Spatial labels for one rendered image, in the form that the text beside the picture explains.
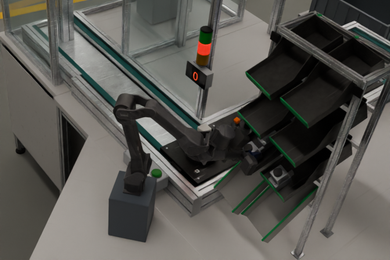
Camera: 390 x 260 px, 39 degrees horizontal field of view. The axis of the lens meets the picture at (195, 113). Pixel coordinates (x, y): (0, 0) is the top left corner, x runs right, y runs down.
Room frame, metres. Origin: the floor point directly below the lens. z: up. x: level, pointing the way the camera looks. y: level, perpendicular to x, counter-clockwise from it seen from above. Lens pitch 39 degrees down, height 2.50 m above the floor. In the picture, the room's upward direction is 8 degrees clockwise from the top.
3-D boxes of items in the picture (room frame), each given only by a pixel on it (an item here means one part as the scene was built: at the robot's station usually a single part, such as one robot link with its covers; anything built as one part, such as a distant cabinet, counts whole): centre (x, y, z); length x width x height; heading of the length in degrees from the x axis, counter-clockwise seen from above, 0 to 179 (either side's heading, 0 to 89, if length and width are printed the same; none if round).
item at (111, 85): (1.84, 0.15, 0.91); 0.84 x 0.28 x 0.10; 45
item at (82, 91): (1.70, 0.25, 0.91); 0.89 x 0.06 x 0.11; 45
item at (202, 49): (1.83, 0.00, 1.33); 0.05 x 0.05 x 0.05
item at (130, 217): (1.30, 0.17, 0.96); 0.14 x 0.14 x 0.20; 86
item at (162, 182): (1.52, 0.16, 0.93); 0.21 x 0.07 x 0.06; 45
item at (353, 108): (1.45, -0.39, 1.26); 0.36 x 0.21 x 0.80; 45
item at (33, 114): (2.69, 0.38, 0.43); 1.39 x 0.63 x 0.86; 135
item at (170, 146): (1.62, -0.05, 0.96); 0.24 x 0.24 x 0.02; 45
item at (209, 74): (1.83, 0.00, 1.29); 0.12 x 0.05 x 0.25; 45
